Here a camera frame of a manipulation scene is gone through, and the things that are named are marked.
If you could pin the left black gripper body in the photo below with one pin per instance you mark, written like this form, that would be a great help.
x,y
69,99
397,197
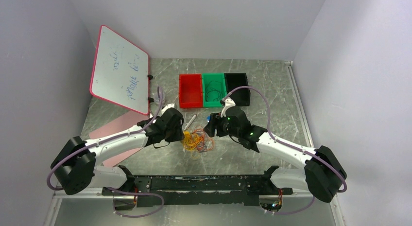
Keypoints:
x,y
173,134

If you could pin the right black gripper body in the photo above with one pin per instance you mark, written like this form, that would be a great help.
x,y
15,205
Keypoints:
x,y
223,128

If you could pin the green plastic bin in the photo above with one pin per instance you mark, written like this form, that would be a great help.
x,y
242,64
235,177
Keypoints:
x,y
214,89

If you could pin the red plastic bin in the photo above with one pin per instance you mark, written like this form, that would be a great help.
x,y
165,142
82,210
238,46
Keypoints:
x,y
190,91

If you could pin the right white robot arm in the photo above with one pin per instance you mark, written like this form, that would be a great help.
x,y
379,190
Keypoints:
x,y
316,170

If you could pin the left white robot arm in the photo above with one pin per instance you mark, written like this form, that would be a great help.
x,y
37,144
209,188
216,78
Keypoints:
x,y
78,166

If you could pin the white marker pen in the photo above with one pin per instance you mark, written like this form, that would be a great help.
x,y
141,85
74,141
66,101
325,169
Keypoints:
x,y
189,123

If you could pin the pink clipboard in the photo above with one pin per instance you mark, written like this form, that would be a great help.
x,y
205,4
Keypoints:
x,y
121,145

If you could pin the pink framed whiteboard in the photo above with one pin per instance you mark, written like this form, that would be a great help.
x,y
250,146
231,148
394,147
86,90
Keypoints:
x,y
120,73

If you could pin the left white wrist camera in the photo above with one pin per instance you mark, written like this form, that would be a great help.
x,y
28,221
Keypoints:
x,y
168,106

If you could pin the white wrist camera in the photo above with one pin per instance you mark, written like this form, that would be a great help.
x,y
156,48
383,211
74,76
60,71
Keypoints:
x,y
228,103
168,106

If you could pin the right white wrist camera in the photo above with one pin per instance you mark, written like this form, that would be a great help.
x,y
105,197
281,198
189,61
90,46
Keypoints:
x,y
228,103

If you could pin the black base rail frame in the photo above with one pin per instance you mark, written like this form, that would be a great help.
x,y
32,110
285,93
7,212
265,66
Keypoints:
x,y
248,190

